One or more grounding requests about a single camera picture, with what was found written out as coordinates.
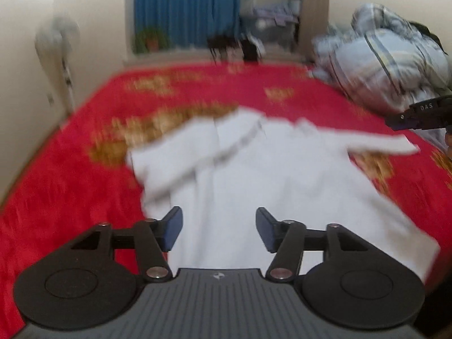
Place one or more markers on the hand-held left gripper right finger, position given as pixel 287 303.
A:
pixel 264 226

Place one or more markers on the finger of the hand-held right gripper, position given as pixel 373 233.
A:
pixel 400 122

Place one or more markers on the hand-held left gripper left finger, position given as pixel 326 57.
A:
pixel 173 224

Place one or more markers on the white garment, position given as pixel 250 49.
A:
pixel 247 183

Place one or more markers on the person's right hand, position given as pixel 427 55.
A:
pixel 449 143

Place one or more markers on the pale blue plaid quilt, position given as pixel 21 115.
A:
pixel 381 63

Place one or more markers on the dark cloth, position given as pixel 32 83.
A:
pixel 429 33

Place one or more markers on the red floral blanket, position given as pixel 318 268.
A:
pixel 70 183

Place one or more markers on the wooden wardrobe panel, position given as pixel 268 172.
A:
pixel 315 7

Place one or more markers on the clear plastic storage box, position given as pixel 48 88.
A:
pixel 268 1

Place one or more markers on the dark chair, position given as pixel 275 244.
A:
pixel 220 46

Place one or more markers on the potted green plant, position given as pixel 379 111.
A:
pixel 150 39

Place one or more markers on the blue curtain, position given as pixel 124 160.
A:
pixel 183 7

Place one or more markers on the white standing fan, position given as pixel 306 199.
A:
pixel 58 39

